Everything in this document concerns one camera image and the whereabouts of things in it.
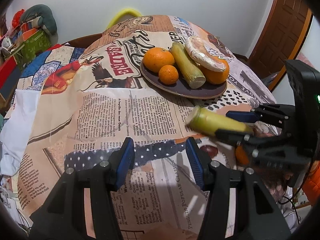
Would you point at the red box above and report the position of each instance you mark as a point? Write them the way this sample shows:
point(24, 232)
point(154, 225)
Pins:
point(10, 71)

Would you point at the orange without sticker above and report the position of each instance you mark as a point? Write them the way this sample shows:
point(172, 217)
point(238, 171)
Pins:
point(155, 58)

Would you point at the sugarcane piece front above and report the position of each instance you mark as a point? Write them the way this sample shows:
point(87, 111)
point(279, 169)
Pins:
point(189, 69)

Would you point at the orange with sticker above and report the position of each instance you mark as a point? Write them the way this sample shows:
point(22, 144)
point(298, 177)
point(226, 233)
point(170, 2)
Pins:
point(213, 77)

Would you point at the white wardrobe sliding door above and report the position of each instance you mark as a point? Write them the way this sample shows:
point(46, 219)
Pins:
point(309, 54)

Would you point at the pomelo segment peeled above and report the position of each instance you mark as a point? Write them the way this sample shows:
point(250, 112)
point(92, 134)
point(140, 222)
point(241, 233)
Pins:
point(195, 48)

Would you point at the newspaper print tablecloth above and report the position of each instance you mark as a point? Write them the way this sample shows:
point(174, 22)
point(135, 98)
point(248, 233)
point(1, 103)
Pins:
point(86, 109)

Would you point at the sugarcane piece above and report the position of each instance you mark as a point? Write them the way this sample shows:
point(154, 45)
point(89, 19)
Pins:
point(207, 122)
point(189, 69)

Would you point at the green storage box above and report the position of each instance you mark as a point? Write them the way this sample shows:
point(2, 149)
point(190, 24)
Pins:
point(34, 45)

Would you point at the dark red grape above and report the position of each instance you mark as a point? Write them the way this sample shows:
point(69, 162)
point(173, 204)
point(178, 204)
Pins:
point(212, 151)

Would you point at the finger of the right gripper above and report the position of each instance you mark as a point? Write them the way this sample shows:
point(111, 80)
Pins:
point(247, 117)
point(234, 138)

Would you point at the dark purple plate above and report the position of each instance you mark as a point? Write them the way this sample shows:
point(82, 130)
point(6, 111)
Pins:
point(181, 87)

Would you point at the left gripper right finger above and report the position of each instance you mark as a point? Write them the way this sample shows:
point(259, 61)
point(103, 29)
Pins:
point(256, 213)

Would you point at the blue patchwork quilt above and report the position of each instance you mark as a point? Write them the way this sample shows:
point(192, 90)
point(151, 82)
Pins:
point(36, 72)

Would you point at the small mandarin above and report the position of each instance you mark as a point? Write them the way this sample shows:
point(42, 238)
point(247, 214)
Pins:
point(168, 75)
point(241, 156)

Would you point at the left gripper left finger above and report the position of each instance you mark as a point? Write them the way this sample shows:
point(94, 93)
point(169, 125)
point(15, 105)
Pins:
point(62, 215)

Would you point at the grey plush toy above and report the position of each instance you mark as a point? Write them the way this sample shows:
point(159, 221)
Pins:
point(40, 16)

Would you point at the brown wooden door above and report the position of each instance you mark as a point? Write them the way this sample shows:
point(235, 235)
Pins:
point(282, 37)

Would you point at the yellow foam chair back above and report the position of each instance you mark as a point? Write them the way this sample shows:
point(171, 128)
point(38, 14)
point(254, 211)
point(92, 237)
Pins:
point(126, 13)

